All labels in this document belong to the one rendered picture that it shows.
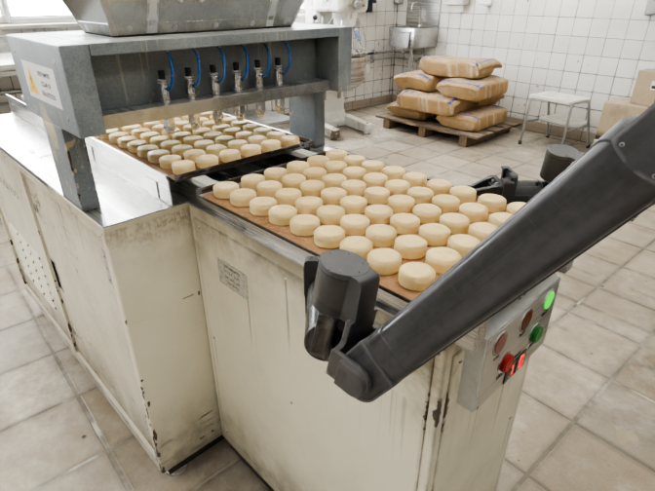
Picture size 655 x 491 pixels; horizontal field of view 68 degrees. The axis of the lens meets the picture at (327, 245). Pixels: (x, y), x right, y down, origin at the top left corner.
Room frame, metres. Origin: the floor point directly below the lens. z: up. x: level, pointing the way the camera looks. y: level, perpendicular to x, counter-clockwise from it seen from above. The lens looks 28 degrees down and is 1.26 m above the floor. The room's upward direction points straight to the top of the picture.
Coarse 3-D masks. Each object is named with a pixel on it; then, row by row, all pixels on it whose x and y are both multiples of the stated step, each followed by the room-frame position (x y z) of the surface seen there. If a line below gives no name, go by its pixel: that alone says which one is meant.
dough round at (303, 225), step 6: (294, 216) 0.74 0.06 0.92; (300, 216) 0.74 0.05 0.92; (306, 216) 0.74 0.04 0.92; (312, 216) 0.74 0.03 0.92; (294, 222) 0.72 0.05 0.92; (300, 222) 0.72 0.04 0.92; (306, 222) 0.72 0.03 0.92; (312, 222) 0.72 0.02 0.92; (318, 222) 0.73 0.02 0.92; (294, 228) 0.71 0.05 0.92; (300, 228) 0.71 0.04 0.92; (306, 228) 0.71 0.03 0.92; (312, 228) 0.71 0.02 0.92; (294, 234) 0.71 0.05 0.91; (300, 234) 0.71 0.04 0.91; (306, 234) 0.71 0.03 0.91; (312, 234) 0.71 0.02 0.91
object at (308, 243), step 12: (228, 204) 0.85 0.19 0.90; (324, 204) 0.85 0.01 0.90; (252, 216) 0.79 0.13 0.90; (264, 216) 0.79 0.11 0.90; (276, 228) 0.74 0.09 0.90; (288, 228) 0.74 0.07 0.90; (300, 240) 0.70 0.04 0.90; (312, 240) 0.70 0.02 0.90; (384, 276) 0.58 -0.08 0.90; (396, 276) 0.58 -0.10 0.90; (396, 288) 0.55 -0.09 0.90
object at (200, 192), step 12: (228, 180) 0.94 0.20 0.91; (240, 180) 0.96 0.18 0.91; (204, 192) 0.90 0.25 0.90; (216, 204) 0.84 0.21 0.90; (240, 216) 0.79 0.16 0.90; (264, 228) 0.74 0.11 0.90; (288, 240) 0.69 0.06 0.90; (312, 252) 0.65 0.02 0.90; (384, 288) 0.55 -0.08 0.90; (408, 300) 0.52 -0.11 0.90
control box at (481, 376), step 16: (544, 288) 0.65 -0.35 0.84; (512, 304) 0.61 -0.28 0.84; (528, 304) 0.61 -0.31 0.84; (544, 304) 0.64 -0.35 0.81; (496, 320) 0.57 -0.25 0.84; (512, 320) 0.57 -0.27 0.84; (544, 320) 0.66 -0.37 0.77; (496, 336) 0.54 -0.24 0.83; (512, 336) 0.58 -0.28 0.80; (528, 336) 0.63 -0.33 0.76; (544, 336) 0.68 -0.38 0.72; (480, 352) 0.53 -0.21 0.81; (512, 352) 0.59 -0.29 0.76; (528, 352) 0.64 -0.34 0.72; (464, 368) 0.54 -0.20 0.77; (480, 368) 0.52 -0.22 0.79; (496, 368) 0.55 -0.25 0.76; (464, 384) 0.54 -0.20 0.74; (480, 384) 0.52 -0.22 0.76; (496, 384) 0.56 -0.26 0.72; (464, 400) 0.53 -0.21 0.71; (480, 400) 0.53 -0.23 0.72
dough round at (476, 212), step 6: (462, 204) 0.80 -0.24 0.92; (468, 204) 0.80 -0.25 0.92; (474, 204) 0.80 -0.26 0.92; (480, 204) 0.80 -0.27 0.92; (462, 210) 0.77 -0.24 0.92; (468, 210) 0.77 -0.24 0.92; (474, 210) 0.77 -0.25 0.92; (480, 210) 0.77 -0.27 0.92; (486, 210) 0.77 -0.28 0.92; (468, 216) 0.76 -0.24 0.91; (474, 216) 0.76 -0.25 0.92; (480, 216) 0.76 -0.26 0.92; (486, 216) 0.77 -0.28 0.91; (474, 222) 0.76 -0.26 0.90
